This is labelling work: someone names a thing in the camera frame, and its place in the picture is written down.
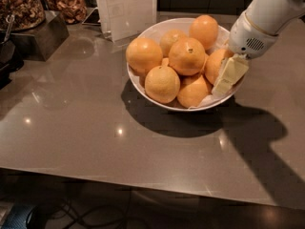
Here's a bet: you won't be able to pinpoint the glass jar of dried fruit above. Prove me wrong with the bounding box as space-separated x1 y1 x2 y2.
45 0 87 24

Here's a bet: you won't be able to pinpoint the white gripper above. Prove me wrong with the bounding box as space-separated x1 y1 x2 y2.
212 11 278 95

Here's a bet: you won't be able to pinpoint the white ceramic bowl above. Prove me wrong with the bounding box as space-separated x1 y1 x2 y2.
127 18 245 112

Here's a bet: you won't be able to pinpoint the orange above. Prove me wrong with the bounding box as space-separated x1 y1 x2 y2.
189 15 218 50
177 73 212 108
159 29 187 57
204 49 234 85
126 37 163 75
145 66 180 104
169 37 206 75

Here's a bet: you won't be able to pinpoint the metal serving spoon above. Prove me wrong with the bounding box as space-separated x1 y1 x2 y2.
3 14 15 42

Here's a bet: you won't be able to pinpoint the glass jar of nuts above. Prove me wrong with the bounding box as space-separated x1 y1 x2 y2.
0 0 46 31

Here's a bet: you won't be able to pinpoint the clear acrylic sign holder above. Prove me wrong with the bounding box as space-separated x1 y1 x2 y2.
96 0 157 42

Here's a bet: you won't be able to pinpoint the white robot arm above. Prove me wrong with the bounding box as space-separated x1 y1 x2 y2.
212 0 305 97

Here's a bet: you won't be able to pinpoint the dark square jar stand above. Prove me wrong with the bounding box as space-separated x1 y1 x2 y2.
10 10 69 61

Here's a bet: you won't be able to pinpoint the black floor cables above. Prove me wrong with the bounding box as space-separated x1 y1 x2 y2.
47 188 153 229

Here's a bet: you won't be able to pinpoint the orange at bowl back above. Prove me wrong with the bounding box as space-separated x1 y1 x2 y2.
189 15 218 50

